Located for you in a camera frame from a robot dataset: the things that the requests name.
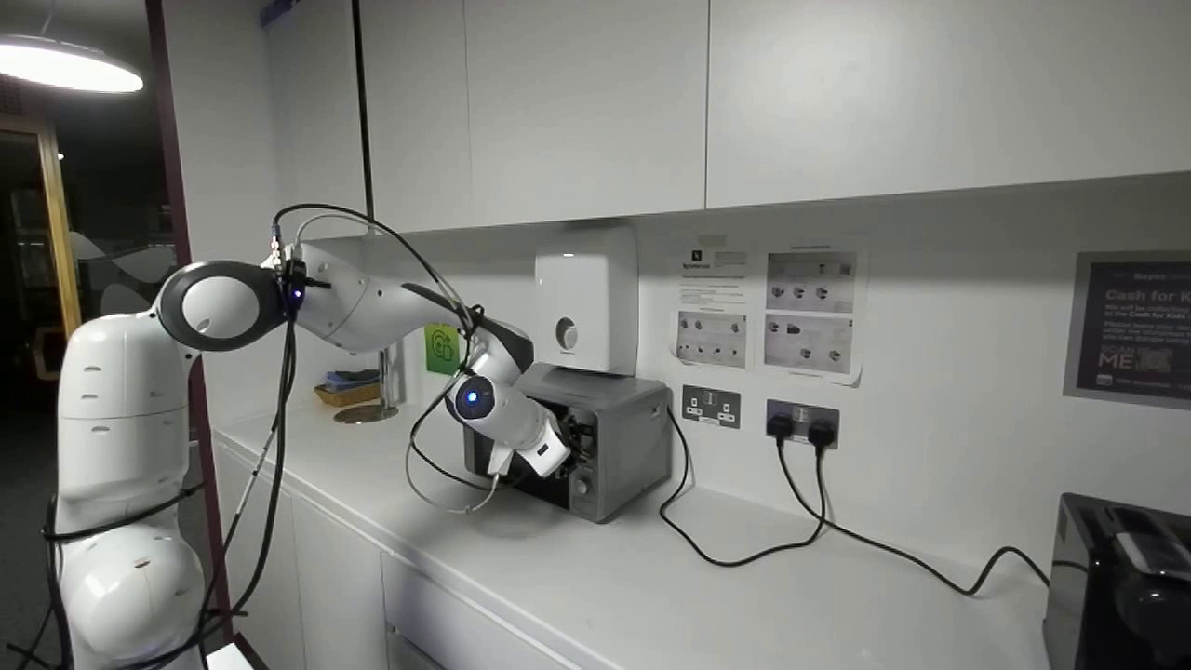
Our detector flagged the small white floor box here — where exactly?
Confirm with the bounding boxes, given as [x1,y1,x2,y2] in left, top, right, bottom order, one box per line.
[201,627,272,670]

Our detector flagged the yellow tray with items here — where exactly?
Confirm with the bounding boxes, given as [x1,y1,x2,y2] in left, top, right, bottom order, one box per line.
[309,367,385,413]

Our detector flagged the white lower cabinet front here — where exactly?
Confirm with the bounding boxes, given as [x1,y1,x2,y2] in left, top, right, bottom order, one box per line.
[213,438,391,670]
[376,556,589,670]

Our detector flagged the double wall power socket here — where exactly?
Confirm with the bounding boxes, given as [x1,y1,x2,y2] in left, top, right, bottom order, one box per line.
[765,395,844,449]

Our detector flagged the silver wall switch plate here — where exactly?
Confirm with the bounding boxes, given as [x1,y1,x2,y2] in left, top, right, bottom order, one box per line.
[679,381,744,433]

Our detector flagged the printed instruction sheet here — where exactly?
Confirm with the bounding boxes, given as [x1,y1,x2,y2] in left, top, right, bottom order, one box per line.
[760,307,861,377]
[765,248,861,315]

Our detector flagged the dark framed wall sign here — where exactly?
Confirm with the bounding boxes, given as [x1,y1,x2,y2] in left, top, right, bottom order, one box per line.
[1060,248,1191,410]

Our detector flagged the yellow wooden post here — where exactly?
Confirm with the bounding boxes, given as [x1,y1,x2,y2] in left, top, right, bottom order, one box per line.
[33,119,85,337]

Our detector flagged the dark brown door frame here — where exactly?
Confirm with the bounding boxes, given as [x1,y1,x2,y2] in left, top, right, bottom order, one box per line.
[142,0,240,616]

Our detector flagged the chrome boiling water tap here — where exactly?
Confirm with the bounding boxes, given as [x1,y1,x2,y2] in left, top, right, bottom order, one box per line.
[376,337,409,420]

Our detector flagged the white paper towel dispenser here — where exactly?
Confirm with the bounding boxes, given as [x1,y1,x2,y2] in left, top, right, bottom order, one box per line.
[534,248,642,377]

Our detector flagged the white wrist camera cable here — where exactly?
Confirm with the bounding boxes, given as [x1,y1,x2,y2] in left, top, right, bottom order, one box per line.
[459,444,513,516]

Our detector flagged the silver microwave oven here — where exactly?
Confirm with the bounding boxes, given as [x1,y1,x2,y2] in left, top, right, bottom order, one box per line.
[462,359,679,526]

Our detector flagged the black microwave power cable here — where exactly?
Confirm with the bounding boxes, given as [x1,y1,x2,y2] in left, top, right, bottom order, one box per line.
[653,407,838,574]

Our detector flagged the black toaster power cable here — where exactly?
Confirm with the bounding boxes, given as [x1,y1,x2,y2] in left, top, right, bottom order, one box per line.
[768,413,1057,598]

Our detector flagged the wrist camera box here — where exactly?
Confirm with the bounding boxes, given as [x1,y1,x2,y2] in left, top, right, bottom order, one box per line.
[518,425,579,484]

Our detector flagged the white upper cabinet door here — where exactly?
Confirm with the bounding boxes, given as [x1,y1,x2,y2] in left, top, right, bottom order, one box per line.
[704,0,1191,211]
[459,0,716,234]
[366,0,473,239]

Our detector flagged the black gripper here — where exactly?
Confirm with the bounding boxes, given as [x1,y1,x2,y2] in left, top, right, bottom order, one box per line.
[551,413,596,464]

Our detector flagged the round ceiling lamp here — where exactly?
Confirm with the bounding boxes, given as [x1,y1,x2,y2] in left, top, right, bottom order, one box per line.
[0,31,151,98]

